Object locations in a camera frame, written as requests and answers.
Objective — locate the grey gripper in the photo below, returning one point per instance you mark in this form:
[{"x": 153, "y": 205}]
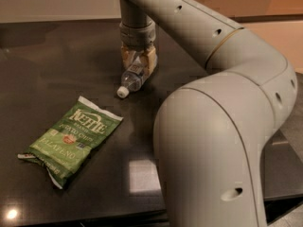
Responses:
[{"x": 137, "y": 36}]

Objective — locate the clear plastic water bottle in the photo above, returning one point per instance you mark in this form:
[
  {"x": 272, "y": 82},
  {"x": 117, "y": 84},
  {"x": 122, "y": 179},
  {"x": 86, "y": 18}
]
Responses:
[{"x": 133, "y": 78}]

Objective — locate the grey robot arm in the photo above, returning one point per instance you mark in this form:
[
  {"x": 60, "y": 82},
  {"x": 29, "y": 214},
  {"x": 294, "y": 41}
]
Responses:
[{"x": 208, "y": 136}]

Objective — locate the green jalapeno chips bag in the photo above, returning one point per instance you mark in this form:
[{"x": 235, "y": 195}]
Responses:
[{"x": 66, "y": 145}]

